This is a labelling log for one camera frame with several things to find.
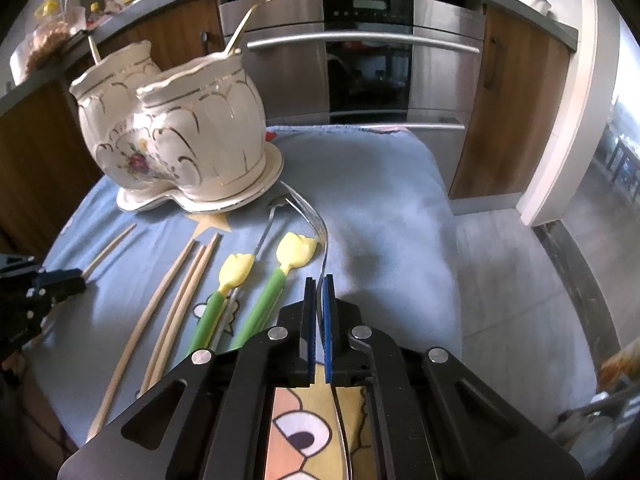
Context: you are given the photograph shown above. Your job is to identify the grey countertop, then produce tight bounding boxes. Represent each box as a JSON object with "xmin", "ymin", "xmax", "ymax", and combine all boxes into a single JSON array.
[{"xmin": 0, "ymin": 0, "xmax": 580, "ymax": 116}]

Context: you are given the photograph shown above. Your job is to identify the yellow tulip spoon green handle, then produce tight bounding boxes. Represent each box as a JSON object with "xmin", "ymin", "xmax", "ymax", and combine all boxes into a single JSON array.
[
  {"xmin": 186, "ymin": 253, "xmax": 256, "ymax": 358},
  {"xmin": 229, "ymin": 232, "xmax": 318, "ymax": 352}
]

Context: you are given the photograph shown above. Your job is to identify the wooden chopstick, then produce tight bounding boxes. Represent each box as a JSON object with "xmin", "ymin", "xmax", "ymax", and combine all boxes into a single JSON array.
[
  {"xmin": 86, "ymin": 239, "xmax": 196, "ymax": 443},
  {"xmin": 81, "ymin": 223, "xmax": 137, "ymax": 279},
  {"xmin": 145, "ymin": 232, "xmax": 221, "ymax": 391},
  {"xmin": 137, "ymin": 244, "xmax": 207, "ymax": 397}
]

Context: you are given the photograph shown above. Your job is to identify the small silver spoon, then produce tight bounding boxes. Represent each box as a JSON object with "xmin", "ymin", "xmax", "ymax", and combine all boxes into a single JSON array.
[{"xmin": 215, "ymin": 195, "xmax": 290, "ymax": 346}]

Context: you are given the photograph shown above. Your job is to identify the narrow wooden cabinet door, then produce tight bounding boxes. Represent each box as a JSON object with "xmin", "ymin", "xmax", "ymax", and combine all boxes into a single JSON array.
[{"xmin": 448, "ymin": 5, "xmax": 572, "ymax": 202}]

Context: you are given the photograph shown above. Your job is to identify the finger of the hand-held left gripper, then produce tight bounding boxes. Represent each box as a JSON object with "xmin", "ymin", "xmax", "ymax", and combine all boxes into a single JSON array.
[{"xmin": 31, "ymin": 267, "xmax": 87, "ymax": 306}]

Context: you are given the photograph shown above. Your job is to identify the stainless steel oven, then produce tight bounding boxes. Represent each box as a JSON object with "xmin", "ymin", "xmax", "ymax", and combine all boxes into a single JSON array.
[{"xmin": 217, "ymin": 0, "xmax": 487, "ymax": 196}]

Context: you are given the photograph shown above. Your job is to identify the metal spoons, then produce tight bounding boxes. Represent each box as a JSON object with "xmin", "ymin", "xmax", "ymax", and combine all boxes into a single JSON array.
[{"xmin": 223, "ymin": 0, "xmax": 306, "ymax": 56}]

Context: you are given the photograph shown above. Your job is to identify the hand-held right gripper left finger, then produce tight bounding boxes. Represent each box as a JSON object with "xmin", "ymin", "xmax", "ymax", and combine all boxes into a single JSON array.
[{"xmin": 57, "ymin": 277, "xmax": 317, "ymax": 480}]

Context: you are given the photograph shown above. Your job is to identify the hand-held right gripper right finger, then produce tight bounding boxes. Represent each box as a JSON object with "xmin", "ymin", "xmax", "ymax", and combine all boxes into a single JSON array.
[{"xmin": 322, "ymin": 274, "xmax": 584, "ymax": 480}]

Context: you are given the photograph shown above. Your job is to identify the blue printed cloth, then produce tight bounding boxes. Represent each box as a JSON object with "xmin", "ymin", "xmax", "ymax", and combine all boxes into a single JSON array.
[{"xmin": 20, "ymin": 125, "xmax": 463, "ymax": 480}]

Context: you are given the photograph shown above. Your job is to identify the clear cup with straws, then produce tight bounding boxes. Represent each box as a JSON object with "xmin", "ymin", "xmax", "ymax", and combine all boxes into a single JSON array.
[{"xmin": 56, "ymin": 0, "xmax": 89, "ymax": 36}]

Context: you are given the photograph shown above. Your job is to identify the clear jar of snacks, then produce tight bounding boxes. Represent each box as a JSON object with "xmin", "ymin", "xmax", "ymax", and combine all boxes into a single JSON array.
[{"xmin": 10, "ymin": 24, "xmax": 68, "ymax": 86}]

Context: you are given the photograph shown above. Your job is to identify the wooden cabinet door black handle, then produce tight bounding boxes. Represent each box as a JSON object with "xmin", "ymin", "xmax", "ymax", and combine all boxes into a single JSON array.
[{"xmin": 97, "ymin": 0, "xmax": 224, "ymax": 83}]

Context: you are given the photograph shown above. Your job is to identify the white floral ceramic utensil holder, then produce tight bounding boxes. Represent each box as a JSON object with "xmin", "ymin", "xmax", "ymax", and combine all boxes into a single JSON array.
[{"xmin": 69, "ymin": 40, "xmax": 284, "ymax": 213}]

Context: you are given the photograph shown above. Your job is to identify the silver fork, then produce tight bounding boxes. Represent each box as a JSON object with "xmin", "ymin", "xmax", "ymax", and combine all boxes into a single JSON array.
[{"xmin": 280, "ymin": 181, "xmax": 358, "ymax": 480}]

